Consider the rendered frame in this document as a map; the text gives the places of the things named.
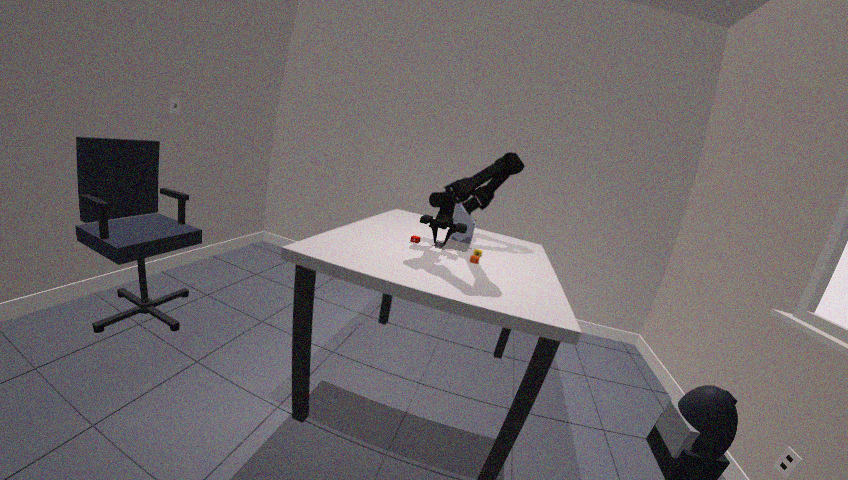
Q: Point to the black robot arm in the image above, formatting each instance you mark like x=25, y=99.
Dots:
x=502, y=168

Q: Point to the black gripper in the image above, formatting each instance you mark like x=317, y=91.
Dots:
x=462, y=228

